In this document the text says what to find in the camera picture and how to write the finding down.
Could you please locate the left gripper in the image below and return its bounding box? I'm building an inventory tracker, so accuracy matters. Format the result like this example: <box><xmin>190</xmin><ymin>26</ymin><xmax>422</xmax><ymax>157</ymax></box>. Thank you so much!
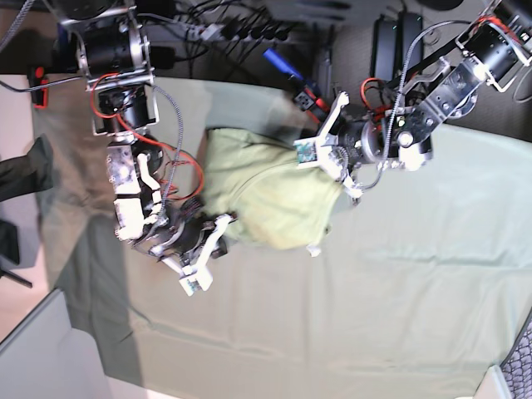
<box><xmin>329</xmin><ymin>118</ymin><xmax>384</xmax><ymax>182</ymax></box>

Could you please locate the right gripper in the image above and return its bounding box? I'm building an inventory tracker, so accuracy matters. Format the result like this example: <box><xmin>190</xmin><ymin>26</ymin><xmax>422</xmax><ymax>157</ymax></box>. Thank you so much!
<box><xmin>136</xmin><ymin>203</ymin><xmax>215</xmax><ymax>266</ymax></box>

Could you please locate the light green T-shirt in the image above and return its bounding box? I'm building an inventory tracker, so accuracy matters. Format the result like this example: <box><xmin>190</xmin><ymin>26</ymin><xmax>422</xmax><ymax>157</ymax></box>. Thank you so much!
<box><xmin>202</xmin><ymin>128</ymin><xmax>344</xmax><ymax>250</ymax></box>

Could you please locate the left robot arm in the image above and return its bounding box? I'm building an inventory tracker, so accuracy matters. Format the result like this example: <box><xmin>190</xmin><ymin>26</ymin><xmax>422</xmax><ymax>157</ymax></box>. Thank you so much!
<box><xmin>331</xmin><ymin>1</ymin><xmax>531</xmax><ymax>180</ymax></box>

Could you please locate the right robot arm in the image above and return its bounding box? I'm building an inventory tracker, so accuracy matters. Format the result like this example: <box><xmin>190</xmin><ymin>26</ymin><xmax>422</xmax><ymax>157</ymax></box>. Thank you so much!
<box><xmin>47</xmin><ymin>1</ymin><xmax>232</xmax><ymax>267</ymax></box>

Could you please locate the orange black clamp at centre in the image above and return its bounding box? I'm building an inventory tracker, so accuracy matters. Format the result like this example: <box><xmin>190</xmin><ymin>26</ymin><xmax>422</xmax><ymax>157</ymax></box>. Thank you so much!
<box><xmin>263</xmin><ymin>47</ymin><xmax>330</xmax><ymax>125</ymax></box>

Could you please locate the orange black clamp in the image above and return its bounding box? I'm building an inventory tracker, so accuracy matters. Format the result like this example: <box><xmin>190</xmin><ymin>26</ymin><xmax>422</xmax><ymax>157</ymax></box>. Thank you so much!
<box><xmin>263</xmin><ymin>47</ymin><xmax>330</xmax><ymax>125</ymax></box>
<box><xmin>26</xmin><ymin>66</ymin><xmax>84</xmax><ymax>110</ymax></box>

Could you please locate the black power adapter left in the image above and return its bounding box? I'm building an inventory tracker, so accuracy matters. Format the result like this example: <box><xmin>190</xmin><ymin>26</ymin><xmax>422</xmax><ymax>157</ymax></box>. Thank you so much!
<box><xmin>370</xmin><ymin>16</ymin><xmax>397</xmax><ymax>81</ymax></box>

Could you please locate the black power adapter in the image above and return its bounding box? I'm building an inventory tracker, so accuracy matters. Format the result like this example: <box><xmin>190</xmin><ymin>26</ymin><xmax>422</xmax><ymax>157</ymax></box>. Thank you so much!
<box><xmin>370</xmin><ymin>16</ymin><xmax>397</xmax><ymax>81</ymax></box>
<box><xmin>397</xmin><ymin>11</ymin><xmax>424</xmax><ymax>71</ymax></box>

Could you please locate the white ID label tag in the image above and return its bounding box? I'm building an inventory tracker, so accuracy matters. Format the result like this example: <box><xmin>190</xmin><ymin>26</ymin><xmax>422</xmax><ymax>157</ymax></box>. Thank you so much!
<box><xmin>306</xmin><ymin>245</ymin><xmax>322</xmax><ymax>258</ymax></box>

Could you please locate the black power adapter right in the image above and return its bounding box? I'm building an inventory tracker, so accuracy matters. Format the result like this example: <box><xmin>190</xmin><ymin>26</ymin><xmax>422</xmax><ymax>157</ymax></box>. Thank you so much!
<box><xmin>397</xmin><ymin>11</ymin><xmax>424</xmax><ymax>71</ymax></box>

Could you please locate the grey-green table cloth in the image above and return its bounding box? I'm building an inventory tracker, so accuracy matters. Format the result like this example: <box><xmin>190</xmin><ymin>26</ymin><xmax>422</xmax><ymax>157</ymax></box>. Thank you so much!
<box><xmin>33</xmin><ymin>81</ymin><xmax>531</xmax><ymax>398</ymax></box>

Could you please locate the black power strip with plugs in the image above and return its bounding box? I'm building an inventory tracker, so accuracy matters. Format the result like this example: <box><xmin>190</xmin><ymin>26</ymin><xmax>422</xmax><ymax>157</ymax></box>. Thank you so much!
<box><xmin>179</xmin><ymin>18</ymin><xmax>300</xmax><ymax>42</ymax></box>

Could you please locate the dark green cloth at left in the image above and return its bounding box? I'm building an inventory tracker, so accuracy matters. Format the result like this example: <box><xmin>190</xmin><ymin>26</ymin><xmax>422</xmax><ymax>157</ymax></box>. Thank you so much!
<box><xmin>1</xmin><ymin>135</ymin><xmax>53</xmax><ymax>202</ymax></box>

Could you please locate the black box under table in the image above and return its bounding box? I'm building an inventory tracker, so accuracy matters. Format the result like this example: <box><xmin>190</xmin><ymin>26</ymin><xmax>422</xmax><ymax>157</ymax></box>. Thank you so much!
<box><xmin>150</xmin><ymin>47</ymin><xmax>176</xmax><ymax>70</ymax></box>

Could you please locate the orange black clamp at left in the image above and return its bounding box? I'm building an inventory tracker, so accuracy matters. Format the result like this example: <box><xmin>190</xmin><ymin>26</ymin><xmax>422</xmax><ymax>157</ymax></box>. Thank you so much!
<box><xmin>26</xmin><ymin>66</ymin><xmax>84</xmax><ymax>110</ymax></box>

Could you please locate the patterned chair at corner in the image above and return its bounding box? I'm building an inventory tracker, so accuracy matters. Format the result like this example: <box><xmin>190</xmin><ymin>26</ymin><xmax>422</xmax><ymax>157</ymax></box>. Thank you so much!
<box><xmin>500</xmin><ymin>313</ymin><xmax>532</xmax><ymax>399</ymax></box>

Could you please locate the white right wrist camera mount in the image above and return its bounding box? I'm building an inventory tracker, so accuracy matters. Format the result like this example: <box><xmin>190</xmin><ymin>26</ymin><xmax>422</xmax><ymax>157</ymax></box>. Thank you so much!
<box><xmin>161</xmin><ymin>214</ymin><xmax>236</xmax><ymax>296</ymax></box>

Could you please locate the aluminium table frame post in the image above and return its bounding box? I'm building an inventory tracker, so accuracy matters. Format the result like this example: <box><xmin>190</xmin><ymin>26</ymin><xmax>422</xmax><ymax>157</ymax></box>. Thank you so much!
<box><xmin>313</xmin><ymin>24</ymin><xmax>336</xmax><ymax>100</ymax></box>

